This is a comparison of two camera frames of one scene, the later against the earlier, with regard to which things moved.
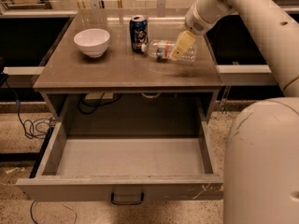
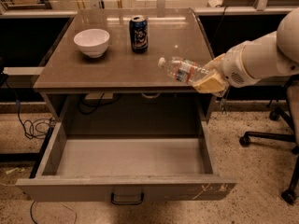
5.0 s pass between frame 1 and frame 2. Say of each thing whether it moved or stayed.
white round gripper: moved
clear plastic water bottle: moved
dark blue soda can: stayed
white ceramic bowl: stayed
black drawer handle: stayed
